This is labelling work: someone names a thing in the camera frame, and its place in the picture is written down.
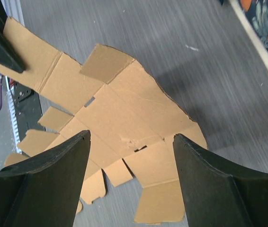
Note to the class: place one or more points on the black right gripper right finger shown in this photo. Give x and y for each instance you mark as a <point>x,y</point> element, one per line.
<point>218,192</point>

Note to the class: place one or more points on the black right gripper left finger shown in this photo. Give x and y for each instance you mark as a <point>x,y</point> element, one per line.
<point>44,190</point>

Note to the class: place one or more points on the brown cardboard box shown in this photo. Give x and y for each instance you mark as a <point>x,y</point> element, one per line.
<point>131,120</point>

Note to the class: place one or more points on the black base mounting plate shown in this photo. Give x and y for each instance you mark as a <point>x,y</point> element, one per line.
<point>27,106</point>

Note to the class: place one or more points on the slotted cable duct strip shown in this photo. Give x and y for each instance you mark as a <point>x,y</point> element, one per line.
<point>14,122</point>

